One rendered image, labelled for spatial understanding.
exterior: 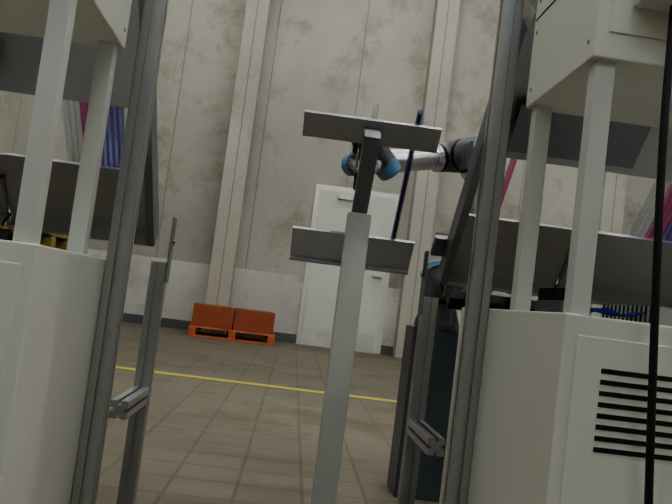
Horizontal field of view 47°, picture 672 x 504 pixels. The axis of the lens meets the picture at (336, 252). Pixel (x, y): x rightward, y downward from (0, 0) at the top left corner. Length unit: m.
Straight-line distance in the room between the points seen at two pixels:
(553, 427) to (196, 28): 10.21
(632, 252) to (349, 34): 9.14
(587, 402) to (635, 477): 0.13
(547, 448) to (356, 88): 9.79
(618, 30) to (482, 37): 10.07
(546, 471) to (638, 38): 0.65
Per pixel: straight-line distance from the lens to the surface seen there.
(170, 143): 10.73
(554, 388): 1.18
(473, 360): 1.56
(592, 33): 1.26
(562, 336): 1.17
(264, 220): 10.45
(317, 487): 2.00
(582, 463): 1.19
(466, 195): 1.89
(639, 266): 2.18
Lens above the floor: 0.59
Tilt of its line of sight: 4 degrees up
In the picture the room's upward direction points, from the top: 7 degrees clockwise
